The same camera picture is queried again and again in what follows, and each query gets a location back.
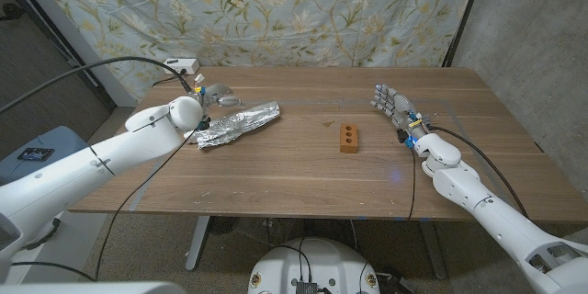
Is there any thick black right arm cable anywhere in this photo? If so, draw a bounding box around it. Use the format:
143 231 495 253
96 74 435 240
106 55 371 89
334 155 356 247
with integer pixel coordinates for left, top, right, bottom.
428 124 530 220

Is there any blue-grey storage box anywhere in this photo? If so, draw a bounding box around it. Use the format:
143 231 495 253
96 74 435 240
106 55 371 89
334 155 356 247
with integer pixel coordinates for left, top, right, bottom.
0 125 92 187

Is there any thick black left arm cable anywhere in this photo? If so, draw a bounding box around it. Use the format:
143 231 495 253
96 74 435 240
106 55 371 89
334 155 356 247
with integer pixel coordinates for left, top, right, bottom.
0 56 194 116

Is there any thin black left wrist cable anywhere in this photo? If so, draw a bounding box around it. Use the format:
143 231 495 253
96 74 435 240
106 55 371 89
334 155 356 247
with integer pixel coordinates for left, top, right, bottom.
8 121 208 282

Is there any black device with screen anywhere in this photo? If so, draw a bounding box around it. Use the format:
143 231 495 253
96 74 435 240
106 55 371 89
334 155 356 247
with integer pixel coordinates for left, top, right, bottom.
17 147 55 163

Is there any orange three-hole brick block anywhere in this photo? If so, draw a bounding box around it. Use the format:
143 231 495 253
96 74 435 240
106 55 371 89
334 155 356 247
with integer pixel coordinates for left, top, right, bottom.
339 123 359 154

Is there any white table leg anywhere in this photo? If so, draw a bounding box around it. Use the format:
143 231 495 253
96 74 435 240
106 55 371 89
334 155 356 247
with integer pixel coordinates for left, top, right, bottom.
186 215 210 271
417 220 447 280

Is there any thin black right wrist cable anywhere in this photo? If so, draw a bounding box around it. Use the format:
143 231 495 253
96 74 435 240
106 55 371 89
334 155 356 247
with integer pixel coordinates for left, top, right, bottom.
406 140 417 221

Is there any aluminum foil roll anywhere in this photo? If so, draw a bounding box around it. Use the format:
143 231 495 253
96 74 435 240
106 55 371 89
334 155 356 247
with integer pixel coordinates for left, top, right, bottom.
186 100 281 151

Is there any floral printed backdrop cloth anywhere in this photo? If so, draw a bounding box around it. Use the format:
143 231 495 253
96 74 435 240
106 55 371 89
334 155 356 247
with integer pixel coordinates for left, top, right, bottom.
27 0 483 102

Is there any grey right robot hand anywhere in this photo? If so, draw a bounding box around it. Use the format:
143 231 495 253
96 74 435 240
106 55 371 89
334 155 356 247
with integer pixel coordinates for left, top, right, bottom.
369 84 426 139

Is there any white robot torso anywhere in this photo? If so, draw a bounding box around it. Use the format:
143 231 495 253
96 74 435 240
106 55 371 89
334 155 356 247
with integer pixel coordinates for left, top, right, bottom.
246 237 381 294

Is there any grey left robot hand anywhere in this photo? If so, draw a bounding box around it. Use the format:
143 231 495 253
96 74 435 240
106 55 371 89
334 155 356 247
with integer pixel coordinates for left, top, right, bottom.
200 83 244 112

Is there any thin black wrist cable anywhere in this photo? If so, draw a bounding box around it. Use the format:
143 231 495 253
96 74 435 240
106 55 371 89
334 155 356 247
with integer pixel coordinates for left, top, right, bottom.
406 140 417 221
8 121 208 282

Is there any black power strip cord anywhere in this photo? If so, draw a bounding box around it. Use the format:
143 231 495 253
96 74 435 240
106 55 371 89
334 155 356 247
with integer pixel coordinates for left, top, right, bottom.
151 73 185 87

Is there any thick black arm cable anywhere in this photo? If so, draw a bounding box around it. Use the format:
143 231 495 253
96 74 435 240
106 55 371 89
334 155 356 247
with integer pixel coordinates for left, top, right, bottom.
0 56 194 116
428 124 530 220

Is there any black backdrop stand pole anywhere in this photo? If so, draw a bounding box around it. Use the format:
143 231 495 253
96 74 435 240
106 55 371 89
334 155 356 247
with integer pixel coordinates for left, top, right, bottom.
440 0 488 68

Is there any white power strip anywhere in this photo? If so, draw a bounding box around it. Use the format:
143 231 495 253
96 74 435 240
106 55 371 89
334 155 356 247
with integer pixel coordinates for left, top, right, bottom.
163 58 201 76

